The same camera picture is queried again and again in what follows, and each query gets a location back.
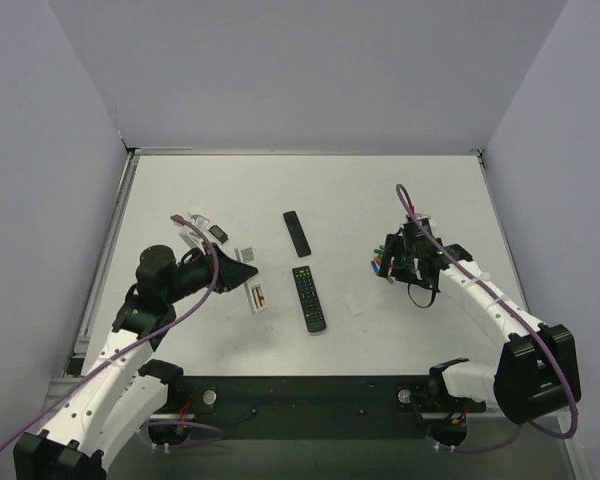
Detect white remote control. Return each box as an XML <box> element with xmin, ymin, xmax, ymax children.
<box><xmin>234</xmin><ymin>246</ymin><xmax>268</xmax><ymax>315</ymax></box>

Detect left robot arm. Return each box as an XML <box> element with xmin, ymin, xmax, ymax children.
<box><xmin>13</xmin><ymin>245</ymin><xmax>258</xmax><ymax>479</ymax></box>

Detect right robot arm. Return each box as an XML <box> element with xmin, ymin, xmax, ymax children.
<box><xmin>377</xmin><ymin>217</ymin><xmax>582</xmax><ymax>425</ymax></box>

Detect white remote with display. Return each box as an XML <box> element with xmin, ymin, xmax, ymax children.
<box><xmin>181</xmin><ymin>205</ymin><xmax>229</xmax><ymax>246</ymax></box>

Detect slim black remote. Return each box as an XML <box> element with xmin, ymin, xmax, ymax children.
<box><xmin>283</xmin><ymin>211</ymin><xmax>311</xmax><ymax>258</ymax></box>

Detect black remote with buttons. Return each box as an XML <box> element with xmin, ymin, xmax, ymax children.
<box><xmin>292</xmin><ymin>266</ymin><xmax>327</xmax><ymax>334</ymax></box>

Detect white battery cover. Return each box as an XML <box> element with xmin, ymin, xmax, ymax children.
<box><xmin>345</xmin><ymin>294</ymin><xmax>363</xmax><ymax>317</ymax></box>

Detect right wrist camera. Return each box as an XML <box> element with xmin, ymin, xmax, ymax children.
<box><xmin>406</xmin><ymin>213</ymin><xmax>437</xmax><ymax>237</ymax></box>

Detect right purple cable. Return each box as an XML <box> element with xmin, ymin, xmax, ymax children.
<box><xmin>394</xmin><ymin>183</ymin><xmax>581</xmax><ymax>441</ymax></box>

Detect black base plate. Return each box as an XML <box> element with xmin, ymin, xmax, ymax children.
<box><xmin>152</xmin><ymin>375</ymin><xmax>486</xmax><ymax>440</ymax></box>

